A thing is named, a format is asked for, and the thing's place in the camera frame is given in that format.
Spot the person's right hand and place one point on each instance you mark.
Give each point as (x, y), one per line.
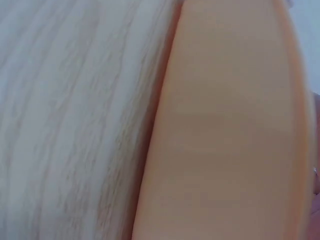
(317, 180)

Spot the orange rounded plastic object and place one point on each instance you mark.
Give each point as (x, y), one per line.
(225, 125)

